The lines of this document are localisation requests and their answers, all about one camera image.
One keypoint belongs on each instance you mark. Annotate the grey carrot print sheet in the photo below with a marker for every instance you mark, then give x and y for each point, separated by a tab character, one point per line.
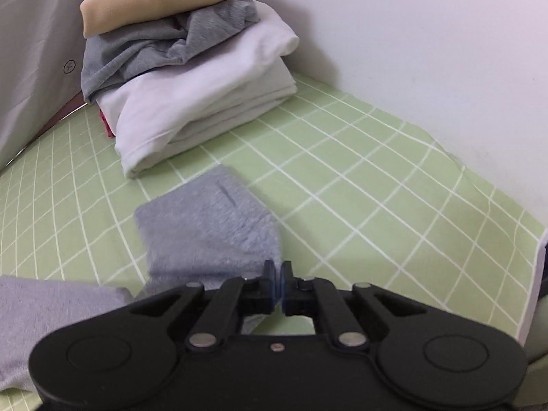
34	51

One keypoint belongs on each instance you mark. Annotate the white folded garment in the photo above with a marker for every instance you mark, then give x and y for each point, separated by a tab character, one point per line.
192	94

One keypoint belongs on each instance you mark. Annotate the light grey t-shirt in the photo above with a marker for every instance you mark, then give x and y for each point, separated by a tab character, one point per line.
201	231

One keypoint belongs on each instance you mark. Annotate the dark navy cloth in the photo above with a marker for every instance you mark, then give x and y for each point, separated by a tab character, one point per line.
543	269

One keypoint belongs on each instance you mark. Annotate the green grid sheet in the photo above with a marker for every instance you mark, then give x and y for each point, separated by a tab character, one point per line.
385	205

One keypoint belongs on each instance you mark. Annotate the red checked garment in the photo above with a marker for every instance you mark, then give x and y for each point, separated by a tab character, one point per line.
107	127

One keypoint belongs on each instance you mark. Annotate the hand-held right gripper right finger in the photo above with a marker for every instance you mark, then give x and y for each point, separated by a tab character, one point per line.
286	293

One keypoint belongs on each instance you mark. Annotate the dark grey folded garment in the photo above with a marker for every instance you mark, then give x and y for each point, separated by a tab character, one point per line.
128	55

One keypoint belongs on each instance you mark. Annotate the beige folded garment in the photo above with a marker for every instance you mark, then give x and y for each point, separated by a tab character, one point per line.
150	0

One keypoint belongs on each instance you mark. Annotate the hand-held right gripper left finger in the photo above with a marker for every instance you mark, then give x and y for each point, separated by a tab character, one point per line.
272	293

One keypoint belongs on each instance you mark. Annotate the pale green cloth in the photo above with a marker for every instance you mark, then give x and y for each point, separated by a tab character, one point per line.
538	368

